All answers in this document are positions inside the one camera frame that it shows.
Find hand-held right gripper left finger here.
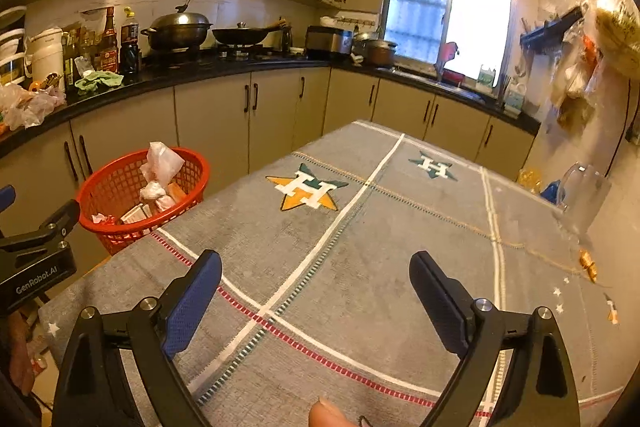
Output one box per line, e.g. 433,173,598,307
51,249,223,427

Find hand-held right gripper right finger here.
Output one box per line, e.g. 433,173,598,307
409,251,581,427

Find orange plastic basket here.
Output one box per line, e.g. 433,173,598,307
76,148,211,256

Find white cardboard box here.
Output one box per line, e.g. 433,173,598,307
120,203,153,225

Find white plastic bag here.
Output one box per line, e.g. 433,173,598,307
139,142,186,212

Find person's left forearm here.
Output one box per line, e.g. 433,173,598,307
0,309,36,395

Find grey star-print tablecloth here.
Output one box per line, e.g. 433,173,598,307
37,119,626,427

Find crumpled clear plastic bags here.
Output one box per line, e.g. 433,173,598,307
0,84,68,132

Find green dish cloth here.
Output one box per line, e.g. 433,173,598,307
75,71,125,96

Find white electric kettle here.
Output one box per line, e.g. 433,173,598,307
24,27,66,92

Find yellow plastic bag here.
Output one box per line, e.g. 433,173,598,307
517,168,543,194

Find gold candy wrapper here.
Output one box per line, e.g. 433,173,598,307
579,249,599,283

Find white stacked rack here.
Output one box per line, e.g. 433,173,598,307
0,6,27,86

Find blue plastic bag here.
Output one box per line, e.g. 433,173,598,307
540,179,562,204

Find group of sauce bottles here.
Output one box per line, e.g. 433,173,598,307
62,27,101,78

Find beige base cabinets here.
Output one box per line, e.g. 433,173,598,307
0,67,538,288

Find clear plastic pitcher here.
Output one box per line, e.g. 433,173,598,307
555,162,612,233

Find red-cap dark sauce bottle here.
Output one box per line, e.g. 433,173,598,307
100,6,120,72

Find yellow-cap dark sauce bottle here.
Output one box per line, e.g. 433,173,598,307
120,6,142,75

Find black kitchen countertop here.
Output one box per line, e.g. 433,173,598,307
0,57,542,158

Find white green-print carton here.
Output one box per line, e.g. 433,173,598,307
504,89,526,115

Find steel lidded wok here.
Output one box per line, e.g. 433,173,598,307
141,0,213,52

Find green-label detergent jug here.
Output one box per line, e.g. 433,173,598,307
475,64,497,95

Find gas stove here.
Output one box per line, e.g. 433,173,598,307
145,44,281,62

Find red hanging cloth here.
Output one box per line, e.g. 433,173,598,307
439,41,460,68

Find black frying pan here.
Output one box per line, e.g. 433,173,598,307
211,19,288,46

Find steel pot on counter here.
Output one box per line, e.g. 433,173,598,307
352,32,398,66

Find bundle of hanging plastic bags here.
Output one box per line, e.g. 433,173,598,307
550,7,603,132

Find steel rice cooker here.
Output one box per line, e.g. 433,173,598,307
305,25,353,58

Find yellow mesh bag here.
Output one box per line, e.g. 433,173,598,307
595,0,640,80

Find black power cable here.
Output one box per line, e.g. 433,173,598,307
605,77,633,178

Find dark wall shelf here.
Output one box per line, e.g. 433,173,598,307
520,6,583,52

